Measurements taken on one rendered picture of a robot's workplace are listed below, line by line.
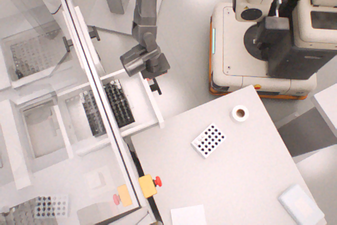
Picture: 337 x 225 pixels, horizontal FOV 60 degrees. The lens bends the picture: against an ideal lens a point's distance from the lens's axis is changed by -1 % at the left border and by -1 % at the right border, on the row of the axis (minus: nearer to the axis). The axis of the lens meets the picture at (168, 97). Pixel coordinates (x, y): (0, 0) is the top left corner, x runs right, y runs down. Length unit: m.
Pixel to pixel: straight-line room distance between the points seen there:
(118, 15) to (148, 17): 1.50
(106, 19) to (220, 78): 1.02
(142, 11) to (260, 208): 0.86
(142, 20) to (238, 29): 1.24
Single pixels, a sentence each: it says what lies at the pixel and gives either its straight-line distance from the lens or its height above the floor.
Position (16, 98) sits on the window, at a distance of 0.30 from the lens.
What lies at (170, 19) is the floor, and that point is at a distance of 2.36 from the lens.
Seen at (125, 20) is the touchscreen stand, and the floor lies 0.04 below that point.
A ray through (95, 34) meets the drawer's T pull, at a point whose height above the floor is 0.91.
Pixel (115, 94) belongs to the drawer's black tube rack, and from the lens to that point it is 1.15.
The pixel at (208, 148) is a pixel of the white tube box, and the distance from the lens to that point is 1.21.
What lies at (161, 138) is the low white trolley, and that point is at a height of 0.76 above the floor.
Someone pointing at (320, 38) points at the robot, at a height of 0.80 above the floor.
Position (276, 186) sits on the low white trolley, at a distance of 1.29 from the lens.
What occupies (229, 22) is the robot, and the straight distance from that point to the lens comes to 2.05.
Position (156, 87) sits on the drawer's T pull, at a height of 0.91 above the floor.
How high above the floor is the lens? 1.97
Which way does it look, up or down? 72 degrees down
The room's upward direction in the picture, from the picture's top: straight up
